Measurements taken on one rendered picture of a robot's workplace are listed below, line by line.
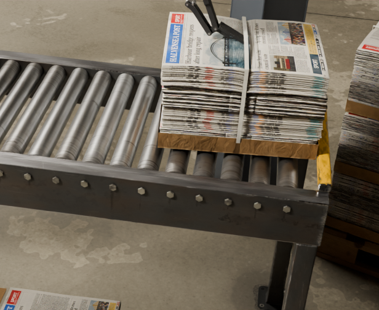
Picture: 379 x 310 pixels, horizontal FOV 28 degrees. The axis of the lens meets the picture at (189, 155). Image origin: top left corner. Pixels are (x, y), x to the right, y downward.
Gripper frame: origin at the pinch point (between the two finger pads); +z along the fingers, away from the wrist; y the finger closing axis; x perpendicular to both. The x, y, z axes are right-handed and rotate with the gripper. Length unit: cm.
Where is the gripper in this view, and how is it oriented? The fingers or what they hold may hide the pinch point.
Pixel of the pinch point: (256, 15)
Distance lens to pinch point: 176.9
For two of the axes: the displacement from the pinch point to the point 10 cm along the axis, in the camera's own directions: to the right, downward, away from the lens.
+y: -5.1, 6.8, 5.2
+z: 8.5, 4.9, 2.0
